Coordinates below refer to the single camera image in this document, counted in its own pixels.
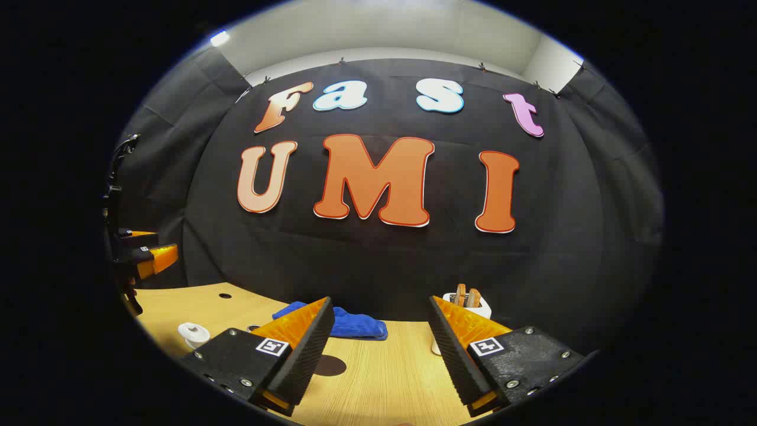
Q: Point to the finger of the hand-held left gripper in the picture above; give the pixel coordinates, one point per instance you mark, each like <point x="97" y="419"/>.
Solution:
<point x="139" y="239"/>
<point x="145" y="260"/>

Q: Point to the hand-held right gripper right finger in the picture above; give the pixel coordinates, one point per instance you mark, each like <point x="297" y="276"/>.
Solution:
<point x="455" y="355"/>

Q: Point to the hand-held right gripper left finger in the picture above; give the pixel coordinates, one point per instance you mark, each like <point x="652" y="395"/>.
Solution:
<point x="307" y="355"/>

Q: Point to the dark round coaster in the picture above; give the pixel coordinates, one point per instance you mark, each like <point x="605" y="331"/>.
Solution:
<point x="331" y="365"/>

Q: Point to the white teacup lid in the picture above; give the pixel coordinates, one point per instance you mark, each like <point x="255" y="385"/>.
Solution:
<point x="192" y="331"/>

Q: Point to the white toaster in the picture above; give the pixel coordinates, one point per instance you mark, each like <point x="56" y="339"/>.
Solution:
<point x="482" y="309"/>

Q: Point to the blue cloth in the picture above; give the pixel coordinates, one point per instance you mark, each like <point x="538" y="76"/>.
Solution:
<point x="355" y="325"/>

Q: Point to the ceiling light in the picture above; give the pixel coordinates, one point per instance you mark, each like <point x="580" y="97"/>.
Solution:
<point x="219" y="38"/>

